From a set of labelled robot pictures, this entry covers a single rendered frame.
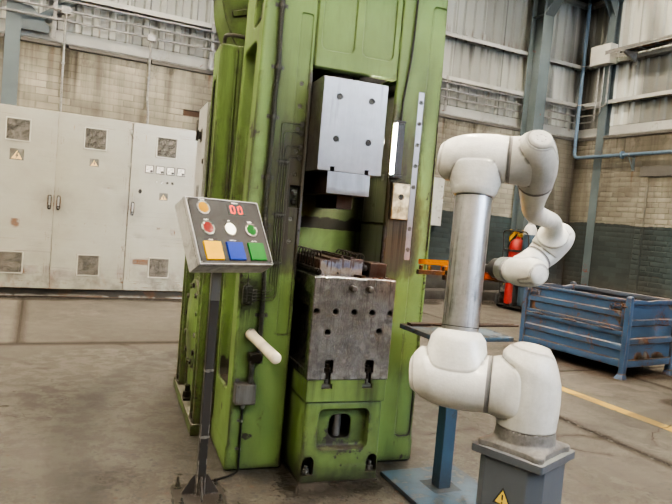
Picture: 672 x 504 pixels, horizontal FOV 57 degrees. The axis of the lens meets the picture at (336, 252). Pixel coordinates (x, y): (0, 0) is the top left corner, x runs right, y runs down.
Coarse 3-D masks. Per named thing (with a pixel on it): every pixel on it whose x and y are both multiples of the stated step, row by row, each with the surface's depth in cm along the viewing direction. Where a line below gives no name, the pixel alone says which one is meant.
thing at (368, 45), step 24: (336, 0) 276; (360, 0) 279; (384, 0) 284; (336, 24) 277; (360, 24) 280; (384, 24) 285; (336, 48) 278; (360, 48) 281; (384, 48) 286; (336, 72) 281; (360, 72) 282; (384, 72) 286
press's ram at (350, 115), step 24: (312, 96) 277; (336, 96) 264; (360, 96) 268; (384, 96) 272; (312, 120) 274; (336, 120) 265; (360, 120) 269; (384, 120) 273; (312, 144) 272; (336, 144) 266; (360, 144) 270; (312, 168) 270; (336, 168) 267; (360, 168) 271
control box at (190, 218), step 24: (192, 216) 228; (216, 216) 236; (240, 216) 244; (192, 240) 225; (216, 240) 231; (240, 240) 239; (264, 240) 247; (192, 264) 225; (216, 264) 226; (240, 264) 234; (264, 264) 242
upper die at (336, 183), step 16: (304, 176) 298; (320, 176) 275; (336, 176) 267; (352, 176) 270; (368, 176) 272; (304, 192) 296; (320, 192) 273; (336, 192) 268; (352, 192) 270; (368, 192) 273
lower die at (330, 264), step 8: (312, 256) 286; (320, 256) 282; (328, 256) 280; (336, 256) 277; (320, 264) 268; (328, 264) 269; (336, 264) 270; (344, 264) 272; (352, 264) 273; (360, 264) 274; (328, 272) 269; (336, 272) 271; (344, 272) 272; (352, 272) 273; (360, 272) 275
